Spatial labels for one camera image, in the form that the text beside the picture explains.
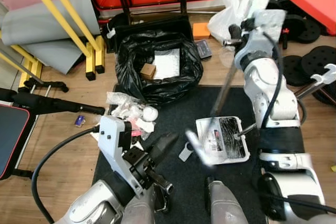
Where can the black seat pad red trim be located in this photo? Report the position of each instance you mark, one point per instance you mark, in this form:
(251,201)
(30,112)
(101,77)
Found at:
(10,140)

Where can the grey robot leg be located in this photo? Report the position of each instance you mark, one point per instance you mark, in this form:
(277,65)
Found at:
(139,208)
(226,208)

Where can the grey metal clothes rack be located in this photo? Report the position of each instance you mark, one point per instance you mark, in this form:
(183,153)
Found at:
(47,85)

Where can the small brown cardboard box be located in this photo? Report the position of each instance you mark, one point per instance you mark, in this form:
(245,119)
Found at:
(148,71)

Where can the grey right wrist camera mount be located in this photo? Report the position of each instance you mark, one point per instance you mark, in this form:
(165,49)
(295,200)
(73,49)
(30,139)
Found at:
(265,24)

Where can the black dumbbell with red collars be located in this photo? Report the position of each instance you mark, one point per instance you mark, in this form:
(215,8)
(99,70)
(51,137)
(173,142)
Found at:
(302,27)

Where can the white plastic bag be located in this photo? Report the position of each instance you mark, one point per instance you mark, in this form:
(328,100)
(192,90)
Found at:
(231,14)

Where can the small pink box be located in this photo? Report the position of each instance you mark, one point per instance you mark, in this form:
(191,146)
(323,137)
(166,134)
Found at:
(135,125)

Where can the white door hanger tag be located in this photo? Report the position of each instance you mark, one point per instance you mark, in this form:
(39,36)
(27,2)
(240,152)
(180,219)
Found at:
(185,151)

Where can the black weight plate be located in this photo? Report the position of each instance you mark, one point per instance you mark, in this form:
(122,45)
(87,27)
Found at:
(296,72)
(320,59)
(326,95)

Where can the grey rolled exercise mat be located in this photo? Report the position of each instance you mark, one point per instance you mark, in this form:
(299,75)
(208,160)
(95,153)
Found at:
(21,24)

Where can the yellow metal exercise frame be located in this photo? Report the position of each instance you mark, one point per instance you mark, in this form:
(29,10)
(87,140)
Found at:
(90,64)

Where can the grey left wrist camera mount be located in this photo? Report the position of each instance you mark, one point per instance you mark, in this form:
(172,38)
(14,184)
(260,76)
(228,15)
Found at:
(113,140)

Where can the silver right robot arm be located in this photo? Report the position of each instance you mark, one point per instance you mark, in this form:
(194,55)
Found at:
(268,93)

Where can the black crumpled plastic sheet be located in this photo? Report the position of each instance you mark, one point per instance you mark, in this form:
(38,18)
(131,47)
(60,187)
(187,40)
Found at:
(231,135)

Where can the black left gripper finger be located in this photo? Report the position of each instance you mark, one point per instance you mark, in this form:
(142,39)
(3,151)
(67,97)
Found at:
(165,142)
(169,153)

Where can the grey robot right leg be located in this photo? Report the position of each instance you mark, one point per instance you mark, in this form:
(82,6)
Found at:
(226,208)

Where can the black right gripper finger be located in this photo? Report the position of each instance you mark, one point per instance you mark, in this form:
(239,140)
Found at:
(234,34)

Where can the black floor mat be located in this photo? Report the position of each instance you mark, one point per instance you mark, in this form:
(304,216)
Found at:
(178,108)

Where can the black trash bag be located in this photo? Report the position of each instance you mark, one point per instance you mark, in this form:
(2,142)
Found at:
(128,72)

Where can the black foam leg roller bar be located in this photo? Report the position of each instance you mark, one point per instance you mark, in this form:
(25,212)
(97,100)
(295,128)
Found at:
(47,103)

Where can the grey robot left leg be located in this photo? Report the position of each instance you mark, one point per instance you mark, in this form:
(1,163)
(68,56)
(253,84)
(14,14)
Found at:
(139,208)

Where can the small blue object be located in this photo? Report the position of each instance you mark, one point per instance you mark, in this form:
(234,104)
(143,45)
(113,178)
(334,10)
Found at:
(80,121)

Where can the silver foil bag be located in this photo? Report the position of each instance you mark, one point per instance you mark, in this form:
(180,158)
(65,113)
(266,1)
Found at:
(168,62)

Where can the small orange box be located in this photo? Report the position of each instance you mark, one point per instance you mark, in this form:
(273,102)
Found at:
(201,31)

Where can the black crate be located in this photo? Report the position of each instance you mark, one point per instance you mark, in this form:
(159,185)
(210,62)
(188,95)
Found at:
(157,22)

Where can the small black device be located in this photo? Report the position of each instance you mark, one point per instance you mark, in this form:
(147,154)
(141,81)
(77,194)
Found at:
(203,51)

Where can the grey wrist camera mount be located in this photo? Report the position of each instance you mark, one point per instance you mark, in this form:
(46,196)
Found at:
(265,24)
(113,140)

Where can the weight bench metal frame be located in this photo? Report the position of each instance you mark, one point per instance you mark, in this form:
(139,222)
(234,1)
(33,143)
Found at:
(23,173)

